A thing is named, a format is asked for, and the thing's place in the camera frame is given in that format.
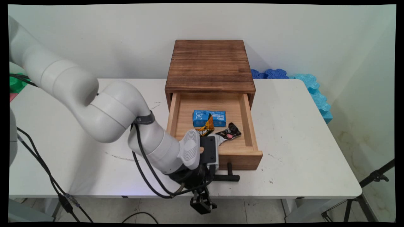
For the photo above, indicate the pink foam mat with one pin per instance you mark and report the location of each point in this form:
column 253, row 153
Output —
column 12, row 97

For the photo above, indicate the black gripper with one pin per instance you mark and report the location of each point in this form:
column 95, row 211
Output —
column 192, row 178

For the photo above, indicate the black tripod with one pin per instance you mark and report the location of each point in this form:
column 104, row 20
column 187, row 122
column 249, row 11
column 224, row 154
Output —
column 366, row 181

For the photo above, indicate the dark wooden cabinet casing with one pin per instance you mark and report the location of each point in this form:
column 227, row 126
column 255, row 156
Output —
column 210, row 63

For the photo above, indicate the orange yellow snack packet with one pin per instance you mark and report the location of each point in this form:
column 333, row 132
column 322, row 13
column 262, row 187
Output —
column 206, row 127

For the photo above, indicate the blue tissue packet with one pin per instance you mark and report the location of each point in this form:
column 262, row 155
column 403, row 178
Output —
column 217, row 117

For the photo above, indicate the green foam mat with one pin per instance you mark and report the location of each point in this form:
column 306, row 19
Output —
column 15, row 84

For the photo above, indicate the black pink snack wrapper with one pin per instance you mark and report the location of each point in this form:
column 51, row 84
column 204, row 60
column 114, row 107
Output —
column 232, row 130

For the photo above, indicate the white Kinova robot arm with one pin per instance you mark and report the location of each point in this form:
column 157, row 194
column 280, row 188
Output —
column 110, row 113

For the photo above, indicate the grey table leg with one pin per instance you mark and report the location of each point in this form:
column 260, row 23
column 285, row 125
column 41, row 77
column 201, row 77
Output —
column 25, row 211

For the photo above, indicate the cyan foam mat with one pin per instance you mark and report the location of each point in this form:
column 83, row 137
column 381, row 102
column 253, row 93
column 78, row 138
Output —
column 317, row 94

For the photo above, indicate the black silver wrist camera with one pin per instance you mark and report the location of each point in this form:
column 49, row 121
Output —
column 209, row 151

